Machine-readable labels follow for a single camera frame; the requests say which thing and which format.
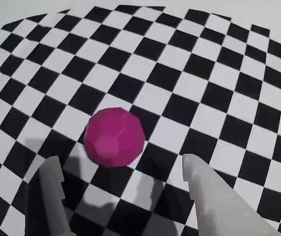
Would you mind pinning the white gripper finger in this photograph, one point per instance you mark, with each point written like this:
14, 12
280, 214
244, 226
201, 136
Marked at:
51, 196
216, 209

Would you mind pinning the pink faceted ball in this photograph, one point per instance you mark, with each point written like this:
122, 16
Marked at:
115, 140

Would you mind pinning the black white checkerboard cloth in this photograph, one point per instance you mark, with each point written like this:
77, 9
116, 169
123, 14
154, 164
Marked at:
179, 73

